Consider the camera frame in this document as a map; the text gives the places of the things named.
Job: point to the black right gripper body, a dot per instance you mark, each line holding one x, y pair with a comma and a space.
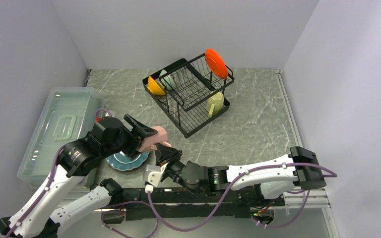
174, 168

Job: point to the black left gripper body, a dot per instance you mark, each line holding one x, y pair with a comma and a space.
130, 143

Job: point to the pink mug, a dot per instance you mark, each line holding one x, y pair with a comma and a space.
149, 144

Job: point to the teal scalloped plate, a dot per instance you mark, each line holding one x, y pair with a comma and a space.
121, 162

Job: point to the yellow ribbed bowl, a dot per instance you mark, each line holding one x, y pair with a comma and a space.
154, 87

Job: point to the light green ceramic bowl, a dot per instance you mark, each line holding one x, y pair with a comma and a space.
167, 80

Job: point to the black wire dish rack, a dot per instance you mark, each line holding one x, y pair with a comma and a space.
186, 105

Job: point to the pale yellow mug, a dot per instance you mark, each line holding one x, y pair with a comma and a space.
214, 104

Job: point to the orange plate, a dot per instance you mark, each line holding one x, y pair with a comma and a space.
216, 64

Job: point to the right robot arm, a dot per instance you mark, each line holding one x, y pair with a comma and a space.
299, 168

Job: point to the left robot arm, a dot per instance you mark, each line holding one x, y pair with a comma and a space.
74, 161

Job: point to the clear plastic storage box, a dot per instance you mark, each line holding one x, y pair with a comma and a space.
68, 114

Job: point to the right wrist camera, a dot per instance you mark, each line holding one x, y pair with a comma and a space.
153, 176

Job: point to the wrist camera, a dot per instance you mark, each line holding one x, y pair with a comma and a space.
98, 118
153, 176

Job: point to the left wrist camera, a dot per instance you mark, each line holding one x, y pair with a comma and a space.
98, 118

